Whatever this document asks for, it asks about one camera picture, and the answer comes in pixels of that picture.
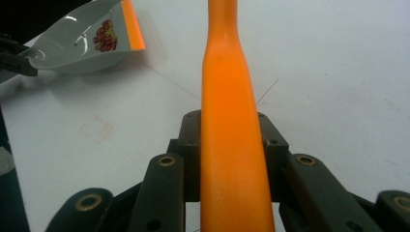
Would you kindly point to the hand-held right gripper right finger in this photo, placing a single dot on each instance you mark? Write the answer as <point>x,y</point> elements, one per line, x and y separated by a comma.
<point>272,154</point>

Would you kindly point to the grey dustpan with orange edge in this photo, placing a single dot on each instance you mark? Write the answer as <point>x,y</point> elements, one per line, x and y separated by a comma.
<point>64,42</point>

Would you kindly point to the pile of red bits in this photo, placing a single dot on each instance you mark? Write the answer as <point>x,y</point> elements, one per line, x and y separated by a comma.
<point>105,36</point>

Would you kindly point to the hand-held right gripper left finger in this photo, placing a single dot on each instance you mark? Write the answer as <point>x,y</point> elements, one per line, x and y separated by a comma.
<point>190,154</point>

